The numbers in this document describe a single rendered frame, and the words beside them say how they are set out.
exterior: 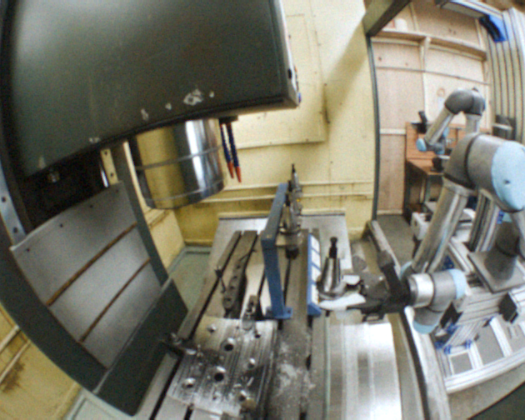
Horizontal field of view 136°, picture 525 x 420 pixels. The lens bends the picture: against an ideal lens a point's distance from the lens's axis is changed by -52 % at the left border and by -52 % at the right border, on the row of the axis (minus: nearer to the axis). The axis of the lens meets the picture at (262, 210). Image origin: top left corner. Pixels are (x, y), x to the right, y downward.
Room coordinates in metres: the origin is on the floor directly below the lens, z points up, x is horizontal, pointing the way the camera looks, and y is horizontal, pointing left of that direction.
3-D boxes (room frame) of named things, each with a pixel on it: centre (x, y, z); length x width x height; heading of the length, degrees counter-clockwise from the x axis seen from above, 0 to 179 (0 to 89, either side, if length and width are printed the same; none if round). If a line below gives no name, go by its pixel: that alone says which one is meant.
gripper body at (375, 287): (0.28, -0.24, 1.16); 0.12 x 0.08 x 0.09; 76
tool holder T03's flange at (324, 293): (0.31, -0.12, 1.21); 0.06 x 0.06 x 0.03
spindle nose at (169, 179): (0.37, 0.13, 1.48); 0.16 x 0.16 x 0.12
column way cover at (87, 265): (0.47, 0.56, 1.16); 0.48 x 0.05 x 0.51; 166
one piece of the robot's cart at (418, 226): (0.76, -0.98, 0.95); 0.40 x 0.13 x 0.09; 73
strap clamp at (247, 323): (0.45, 0.08, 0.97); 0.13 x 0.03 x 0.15; 166
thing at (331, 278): (0.31, -0.12, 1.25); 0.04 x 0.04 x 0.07
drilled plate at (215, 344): (0.29, 0.16, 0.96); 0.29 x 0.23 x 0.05; 166
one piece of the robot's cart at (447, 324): (0.29, -0.86, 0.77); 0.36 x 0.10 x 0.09; 73
